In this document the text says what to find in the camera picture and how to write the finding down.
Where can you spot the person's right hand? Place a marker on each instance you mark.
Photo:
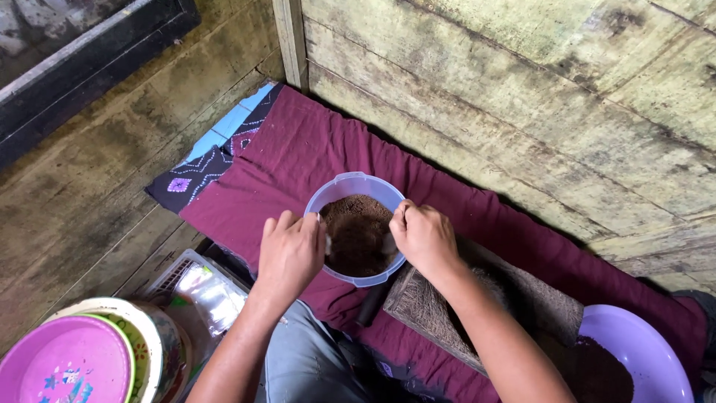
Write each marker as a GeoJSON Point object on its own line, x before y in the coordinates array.
{"type": "Point", "coordinates": [428, 238]}

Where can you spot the person's left hand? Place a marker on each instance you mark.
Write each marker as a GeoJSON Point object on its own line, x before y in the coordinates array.
{"type": "Point", "coordinates": [288, 252]}

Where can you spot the small clear plastic bag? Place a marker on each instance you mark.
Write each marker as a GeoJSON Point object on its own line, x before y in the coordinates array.
{"type": "Point", "coordinates": [328, 244]}

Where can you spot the worn wooden grater board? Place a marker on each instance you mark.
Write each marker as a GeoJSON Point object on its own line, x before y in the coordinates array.
{"type": "Point", "coordinates": [425, 308]}

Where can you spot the brown ground powder in tub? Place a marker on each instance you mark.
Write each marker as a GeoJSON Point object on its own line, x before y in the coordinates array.
{"type": "Point", "coordinates": [358, 235]}

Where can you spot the heap of clear plastic bags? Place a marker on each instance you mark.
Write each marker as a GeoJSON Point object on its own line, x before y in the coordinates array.
{"type": "Point", "coordinates": [215, 299]}

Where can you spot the clear round plastic tub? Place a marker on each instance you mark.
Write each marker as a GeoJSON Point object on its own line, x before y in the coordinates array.
{"type": "Point", "coordinates": [358, 184]}

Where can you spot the maroon cloth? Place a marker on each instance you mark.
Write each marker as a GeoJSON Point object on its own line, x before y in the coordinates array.
{"type": "Point", "coordinates": [313, 151]}

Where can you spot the person's grey jeans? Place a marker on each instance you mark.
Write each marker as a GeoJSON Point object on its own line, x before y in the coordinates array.
{"type": "Point", "coordinates": [307, 364]}

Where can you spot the black patterned cloth blue edge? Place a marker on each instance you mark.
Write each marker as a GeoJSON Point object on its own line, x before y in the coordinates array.
{"type": "Point", "coordinates": [196, 176]}

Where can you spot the white plastic basket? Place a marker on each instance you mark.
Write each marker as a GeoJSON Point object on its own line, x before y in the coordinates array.
{"type": "Point", "coordinates": [170, 274]}

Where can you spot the white floral bowl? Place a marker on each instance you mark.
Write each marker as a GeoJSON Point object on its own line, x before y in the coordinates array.
{"type": "Point", "coordinates": [159, 336]}

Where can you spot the brown ground powder in basin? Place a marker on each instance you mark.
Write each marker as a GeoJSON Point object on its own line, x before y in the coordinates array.
{"type": "Point", "coordinates": [598, 375]}

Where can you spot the purple plastic basin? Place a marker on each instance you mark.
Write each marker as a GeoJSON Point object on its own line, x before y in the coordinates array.
{"type": "Point", "coordinates": [637, 341]}

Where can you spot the pink plastic plate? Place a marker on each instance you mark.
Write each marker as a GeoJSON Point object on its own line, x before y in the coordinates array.
{"type": "Point", "coordinates": [64, 361]}

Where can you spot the dark grey fabric item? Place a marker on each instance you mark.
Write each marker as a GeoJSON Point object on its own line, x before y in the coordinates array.
{"type": "Point", "coordinates": [702, 313]}

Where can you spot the wooden wall post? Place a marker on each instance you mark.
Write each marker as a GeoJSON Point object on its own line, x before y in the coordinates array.
{"type": "Point", "coordinates": [291, 42]}

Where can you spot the black wooden frame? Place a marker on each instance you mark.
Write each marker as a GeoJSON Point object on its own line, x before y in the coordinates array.
{"type": "Point", "coordinates": [84, 61]}

